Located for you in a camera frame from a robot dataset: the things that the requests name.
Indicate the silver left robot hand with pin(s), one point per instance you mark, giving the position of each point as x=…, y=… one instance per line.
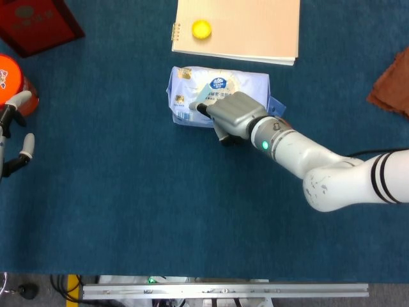
x=2, y=150

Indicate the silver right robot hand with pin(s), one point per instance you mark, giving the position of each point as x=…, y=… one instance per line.
x=238, y=115

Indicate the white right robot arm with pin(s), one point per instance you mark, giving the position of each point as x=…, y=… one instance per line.
x=319, y=166

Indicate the blue tissue pack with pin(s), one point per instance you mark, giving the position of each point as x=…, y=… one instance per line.
x=249, y=83

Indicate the orange snack canister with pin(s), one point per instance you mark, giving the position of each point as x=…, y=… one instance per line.
x=9, y=76

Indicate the cream spiral notebook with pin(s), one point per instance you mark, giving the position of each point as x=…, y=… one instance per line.
x=249, y=28

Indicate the yellow bottle cap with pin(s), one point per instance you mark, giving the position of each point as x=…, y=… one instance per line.
x=202, y=29

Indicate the teal felt table cover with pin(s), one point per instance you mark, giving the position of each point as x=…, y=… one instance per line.
x=159, y=198

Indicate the red certificate box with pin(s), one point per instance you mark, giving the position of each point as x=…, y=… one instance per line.
x=38, y=25

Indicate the black round knob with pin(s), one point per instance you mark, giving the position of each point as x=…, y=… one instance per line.
x=28, y=291

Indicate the brown orange folded cloth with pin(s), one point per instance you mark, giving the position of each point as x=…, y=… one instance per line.
x=394, y=89

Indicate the aluminium profile rail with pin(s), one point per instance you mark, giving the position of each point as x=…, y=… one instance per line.
x=223, y=291

